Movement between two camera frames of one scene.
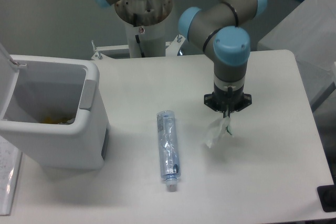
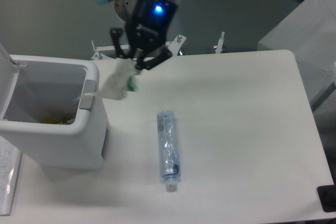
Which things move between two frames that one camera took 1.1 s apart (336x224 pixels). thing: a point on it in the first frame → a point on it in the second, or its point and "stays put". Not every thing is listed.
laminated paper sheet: [10, 160] stays put
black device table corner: [327, 194] stays put
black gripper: [226, 101] → [150, 18]
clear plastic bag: [226, 125] → [121, 80]
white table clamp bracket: [172, 50] stays put
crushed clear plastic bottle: [168, 149] stays put
